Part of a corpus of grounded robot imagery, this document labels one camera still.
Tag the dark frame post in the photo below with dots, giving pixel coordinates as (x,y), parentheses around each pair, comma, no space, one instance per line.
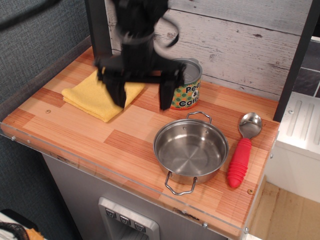
(99,28)
(297,61)

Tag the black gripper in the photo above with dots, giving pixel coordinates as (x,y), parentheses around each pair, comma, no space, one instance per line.
(140,64)

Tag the red handled metal spoon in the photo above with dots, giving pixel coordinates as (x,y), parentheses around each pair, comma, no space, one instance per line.
(250,126)

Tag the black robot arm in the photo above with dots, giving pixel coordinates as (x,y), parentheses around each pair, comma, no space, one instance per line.
(136,20)

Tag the grey toy fridge cabinet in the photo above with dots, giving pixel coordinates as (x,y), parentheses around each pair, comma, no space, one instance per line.
(81,192)

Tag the stainless steel pot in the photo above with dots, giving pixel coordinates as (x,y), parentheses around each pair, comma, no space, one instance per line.
(190,152)

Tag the peas and carrots can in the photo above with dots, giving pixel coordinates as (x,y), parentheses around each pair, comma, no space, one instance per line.
(187,95)

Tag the silver dispenser panel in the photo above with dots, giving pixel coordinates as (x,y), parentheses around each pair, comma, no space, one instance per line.
(122,223)

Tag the dark left frame post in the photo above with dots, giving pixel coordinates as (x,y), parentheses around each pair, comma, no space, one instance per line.
(99,28)

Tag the clear acrylic edge guard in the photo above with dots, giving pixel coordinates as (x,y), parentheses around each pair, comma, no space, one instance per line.
(124,156)

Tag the white toy sink unit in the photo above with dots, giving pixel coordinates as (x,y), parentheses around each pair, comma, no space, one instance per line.
(294,162)

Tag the orange and black object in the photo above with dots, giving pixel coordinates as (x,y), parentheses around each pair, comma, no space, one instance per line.
(14,226)

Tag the dark right frame post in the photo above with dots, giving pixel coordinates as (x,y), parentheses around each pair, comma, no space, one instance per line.
(297,61)

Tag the yellow folded cloth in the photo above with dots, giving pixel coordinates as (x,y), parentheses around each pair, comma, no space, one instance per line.
(91,96)

